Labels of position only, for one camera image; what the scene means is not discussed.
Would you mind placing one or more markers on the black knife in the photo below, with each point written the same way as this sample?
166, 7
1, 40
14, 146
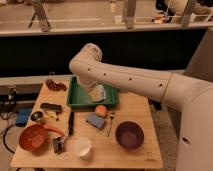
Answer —
70, 123

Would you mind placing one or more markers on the orange peach fruit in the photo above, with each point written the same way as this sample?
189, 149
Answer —
101, 110

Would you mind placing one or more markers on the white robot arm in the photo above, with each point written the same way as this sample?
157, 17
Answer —
192, 97

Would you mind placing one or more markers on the blue sponge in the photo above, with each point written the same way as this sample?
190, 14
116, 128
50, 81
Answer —
95, 121

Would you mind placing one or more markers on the blue box on floor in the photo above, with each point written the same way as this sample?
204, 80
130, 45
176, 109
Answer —
23, 116

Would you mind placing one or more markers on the crumpled white paper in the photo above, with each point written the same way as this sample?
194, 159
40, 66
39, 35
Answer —
98, 93

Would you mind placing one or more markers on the purple bowl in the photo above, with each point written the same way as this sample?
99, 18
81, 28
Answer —
129, 135

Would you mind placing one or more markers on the orange bowl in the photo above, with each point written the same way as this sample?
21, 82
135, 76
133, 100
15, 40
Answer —
33, 137

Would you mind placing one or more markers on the black binder clip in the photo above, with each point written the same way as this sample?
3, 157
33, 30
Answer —
58, 146

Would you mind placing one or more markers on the white paper cup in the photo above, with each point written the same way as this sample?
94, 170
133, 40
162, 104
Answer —
82, 147

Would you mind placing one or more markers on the green plastic tray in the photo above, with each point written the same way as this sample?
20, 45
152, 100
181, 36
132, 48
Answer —
78, 98

